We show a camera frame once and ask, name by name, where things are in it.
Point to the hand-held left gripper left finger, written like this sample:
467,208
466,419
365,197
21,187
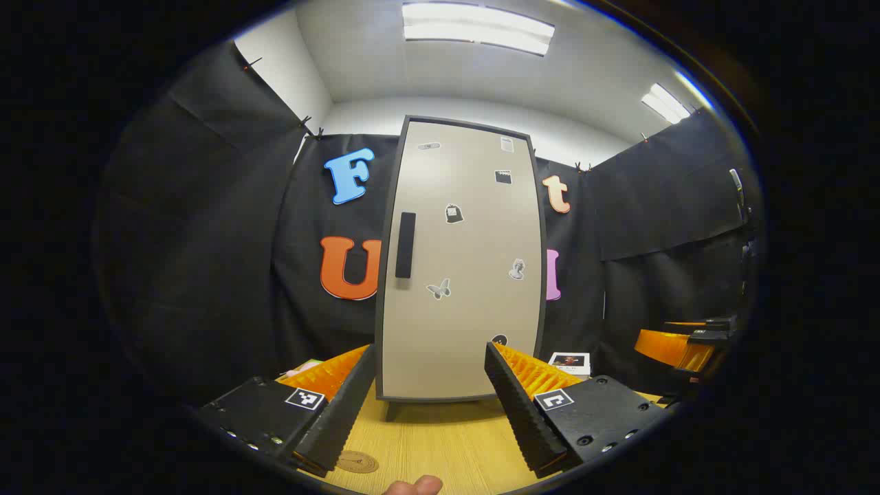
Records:
344,412

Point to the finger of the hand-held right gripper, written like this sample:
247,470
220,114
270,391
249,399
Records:
667,347

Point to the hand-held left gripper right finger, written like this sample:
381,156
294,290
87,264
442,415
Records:
522,412

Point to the grey cabinet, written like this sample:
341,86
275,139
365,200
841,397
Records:
392,410

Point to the round brown coaster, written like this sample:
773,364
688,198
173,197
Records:
357,462

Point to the beige cabinet door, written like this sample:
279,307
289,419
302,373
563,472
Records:
467,309

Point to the pink plush toy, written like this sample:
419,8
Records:
302,368

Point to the white book with dark picture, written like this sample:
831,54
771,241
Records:
569,361

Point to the black backdrop cloth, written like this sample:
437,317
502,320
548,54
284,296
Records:
206,240

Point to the large ceiling light panel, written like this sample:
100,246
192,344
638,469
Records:
478,27

